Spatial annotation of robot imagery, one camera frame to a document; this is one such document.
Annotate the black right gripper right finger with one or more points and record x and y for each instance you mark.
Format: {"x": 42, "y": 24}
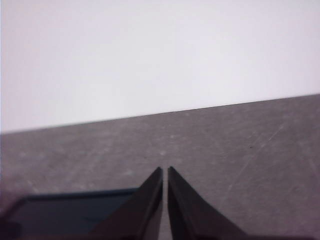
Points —
{"x": 192, "y": 218}

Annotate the dark green plastic tray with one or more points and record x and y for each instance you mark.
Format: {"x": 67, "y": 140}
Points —
{"x": 71, "y": 215}

